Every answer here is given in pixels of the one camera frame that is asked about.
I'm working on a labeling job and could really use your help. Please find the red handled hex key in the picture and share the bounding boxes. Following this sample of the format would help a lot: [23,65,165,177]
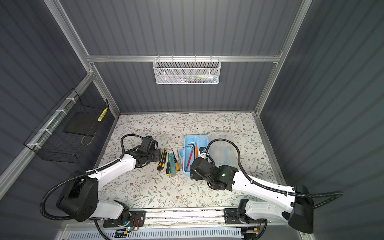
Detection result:
[187,143,195,168]

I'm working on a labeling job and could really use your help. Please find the yellow black utility knife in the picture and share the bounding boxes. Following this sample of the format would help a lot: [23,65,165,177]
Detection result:
[157,150,168,172]

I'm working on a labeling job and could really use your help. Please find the orange handled hex key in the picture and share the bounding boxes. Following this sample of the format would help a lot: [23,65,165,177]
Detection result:
[194,143,199,159]

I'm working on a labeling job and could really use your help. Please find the light blue plastic tool box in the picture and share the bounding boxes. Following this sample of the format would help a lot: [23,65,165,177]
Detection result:
[178,135,209,177]

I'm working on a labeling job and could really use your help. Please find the clear tool box lid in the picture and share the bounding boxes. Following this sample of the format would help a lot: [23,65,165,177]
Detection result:
[207,132,238,168]

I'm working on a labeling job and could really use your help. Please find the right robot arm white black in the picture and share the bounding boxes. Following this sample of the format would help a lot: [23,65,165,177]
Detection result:
[190,157,314,234]

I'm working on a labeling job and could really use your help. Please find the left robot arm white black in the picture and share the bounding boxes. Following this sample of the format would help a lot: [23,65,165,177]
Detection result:
[57,134,160,226]

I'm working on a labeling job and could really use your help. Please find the teal utility knife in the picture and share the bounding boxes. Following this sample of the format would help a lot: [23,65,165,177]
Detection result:
[166,153,177,177]

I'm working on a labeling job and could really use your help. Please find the yellow green tube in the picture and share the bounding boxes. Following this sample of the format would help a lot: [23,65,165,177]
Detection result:
[97,108,108,122]

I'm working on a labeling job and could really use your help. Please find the black pad in basket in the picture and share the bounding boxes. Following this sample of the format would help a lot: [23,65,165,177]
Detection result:
[63,112,101,137]

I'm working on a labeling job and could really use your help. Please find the items in white basket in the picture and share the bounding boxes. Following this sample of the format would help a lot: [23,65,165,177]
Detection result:
[180,74,219,83]

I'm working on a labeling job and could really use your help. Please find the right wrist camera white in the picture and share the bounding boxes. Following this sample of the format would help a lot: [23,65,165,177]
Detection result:
[199,147,207,159]

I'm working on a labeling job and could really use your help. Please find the orange handled screwdriver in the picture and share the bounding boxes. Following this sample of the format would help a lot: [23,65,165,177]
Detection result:
[172,150,180,172]

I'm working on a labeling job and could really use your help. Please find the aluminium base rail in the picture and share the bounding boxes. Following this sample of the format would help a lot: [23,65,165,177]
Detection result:
[64,206,301,229]

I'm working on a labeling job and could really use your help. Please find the white wire mesh basket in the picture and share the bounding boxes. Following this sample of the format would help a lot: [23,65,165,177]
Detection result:
[153,59,222,85]

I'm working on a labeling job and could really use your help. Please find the black wire mesh basket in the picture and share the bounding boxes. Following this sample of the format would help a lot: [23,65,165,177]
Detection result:
[24,91,109,164]

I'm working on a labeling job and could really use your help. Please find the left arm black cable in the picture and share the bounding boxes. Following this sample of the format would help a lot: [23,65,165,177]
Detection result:
[39,133,148,221]

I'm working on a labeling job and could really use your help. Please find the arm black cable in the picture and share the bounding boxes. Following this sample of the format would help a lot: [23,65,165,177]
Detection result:
[39,133,148,221]
[205,138,344,209]

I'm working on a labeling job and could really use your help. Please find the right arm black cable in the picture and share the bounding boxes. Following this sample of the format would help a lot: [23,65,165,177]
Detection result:
[205,138,344,209]

